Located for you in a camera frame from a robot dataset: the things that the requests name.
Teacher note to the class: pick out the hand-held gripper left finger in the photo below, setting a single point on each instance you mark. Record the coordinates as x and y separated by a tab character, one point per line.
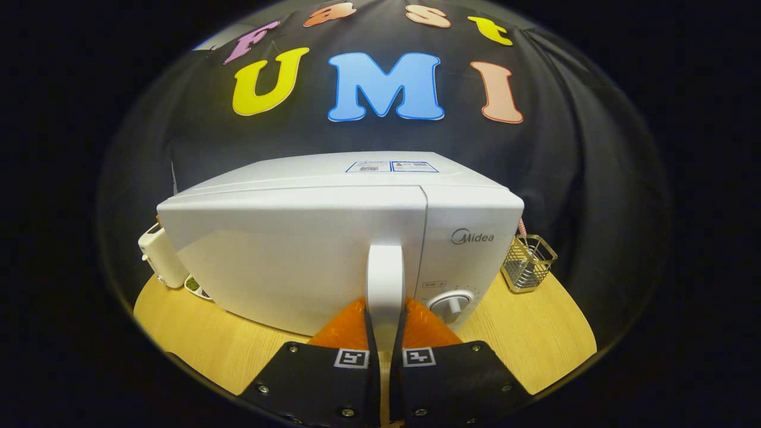
315	386

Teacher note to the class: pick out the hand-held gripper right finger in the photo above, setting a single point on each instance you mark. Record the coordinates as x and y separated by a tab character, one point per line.
452	386

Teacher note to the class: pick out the white microwave door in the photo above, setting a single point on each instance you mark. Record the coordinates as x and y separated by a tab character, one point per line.
267	255

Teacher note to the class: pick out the white microwave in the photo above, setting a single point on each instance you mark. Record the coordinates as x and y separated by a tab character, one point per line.
469	208

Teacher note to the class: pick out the white divided snack dish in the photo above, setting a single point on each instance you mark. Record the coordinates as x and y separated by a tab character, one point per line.
193	285

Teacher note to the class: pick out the pink striped straw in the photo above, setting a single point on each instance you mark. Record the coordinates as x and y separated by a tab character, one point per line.
522	227

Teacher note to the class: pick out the cream toaster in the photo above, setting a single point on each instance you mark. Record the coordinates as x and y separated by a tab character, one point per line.
163	255

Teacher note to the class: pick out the black backdrop cloth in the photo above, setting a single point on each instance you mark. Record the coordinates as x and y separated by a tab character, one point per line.
594	178

